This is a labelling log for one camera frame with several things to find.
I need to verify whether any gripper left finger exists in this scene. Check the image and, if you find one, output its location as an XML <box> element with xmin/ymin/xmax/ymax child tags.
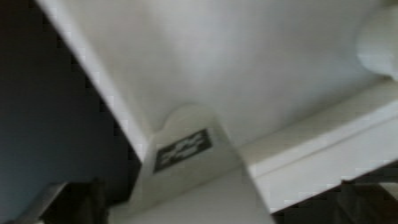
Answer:
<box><xmin>11</xmin><ymin>178</ymin><xmax>112</xmax><ymax>224</ymax></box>

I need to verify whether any white square table top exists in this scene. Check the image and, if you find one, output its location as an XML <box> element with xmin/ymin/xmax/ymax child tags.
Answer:
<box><xmin>36</xmin><ymin>0</ymin><xmax>398</xmax><ymax>210</ymax></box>

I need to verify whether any white table leg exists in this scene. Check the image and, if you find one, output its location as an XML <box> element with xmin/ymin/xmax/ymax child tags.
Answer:
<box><xmin>109</xmin><ymin>104</ymin><xmax>276</xmax><ymax>224</ymax></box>

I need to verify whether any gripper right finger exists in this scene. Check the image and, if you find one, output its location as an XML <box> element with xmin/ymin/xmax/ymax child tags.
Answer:
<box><xmin>334</xmin><ymin>179</ymin><xmax>398</xmax><ymax>224</ymax></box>

